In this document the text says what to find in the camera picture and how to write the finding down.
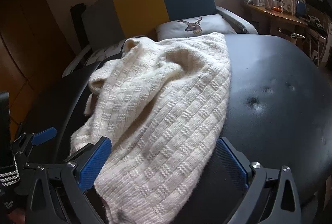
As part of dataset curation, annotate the blue bag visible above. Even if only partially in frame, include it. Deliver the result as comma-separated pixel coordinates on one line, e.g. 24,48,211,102
296,0,307,17

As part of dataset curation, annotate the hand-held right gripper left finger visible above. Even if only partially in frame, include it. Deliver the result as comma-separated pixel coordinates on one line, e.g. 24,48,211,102
24,136,112,224

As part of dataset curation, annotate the white geometric print pillow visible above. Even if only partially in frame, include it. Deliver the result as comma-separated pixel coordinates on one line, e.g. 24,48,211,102
85,43,125,64

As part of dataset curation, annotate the cluttered wooden side shelf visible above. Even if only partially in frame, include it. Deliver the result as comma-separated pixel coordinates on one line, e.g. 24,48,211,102
242,2,328,59

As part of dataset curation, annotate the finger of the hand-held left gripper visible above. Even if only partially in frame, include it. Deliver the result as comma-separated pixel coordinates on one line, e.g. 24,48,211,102
11,127,57,165

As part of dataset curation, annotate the cream knitted sweater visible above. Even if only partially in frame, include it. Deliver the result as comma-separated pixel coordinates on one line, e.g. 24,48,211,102
71,32,232,224

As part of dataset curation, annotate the grey deer print pillow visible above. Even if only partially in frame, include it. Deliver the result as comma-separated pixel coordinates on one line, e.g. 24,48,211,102
156,14,238,40

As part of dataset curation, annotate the grey yellow blue sofa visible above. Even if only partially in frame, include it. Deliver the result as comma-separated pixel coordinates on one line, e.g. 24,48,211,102
61,0,258,77

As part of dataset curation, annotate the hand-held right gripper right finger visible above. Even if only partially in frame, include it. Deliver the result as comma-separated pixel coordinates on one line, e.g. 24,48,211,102
215,137,304,224

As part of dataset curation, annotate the black leather padded bench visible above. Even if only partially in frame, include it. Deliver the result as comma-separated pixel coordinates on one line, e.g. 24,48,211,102
16,34,332,224

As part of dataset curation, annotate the brown wooden wardrobe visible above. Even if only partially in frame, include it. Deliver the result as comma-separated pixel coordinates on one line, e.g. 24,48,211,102
0,0,84,142

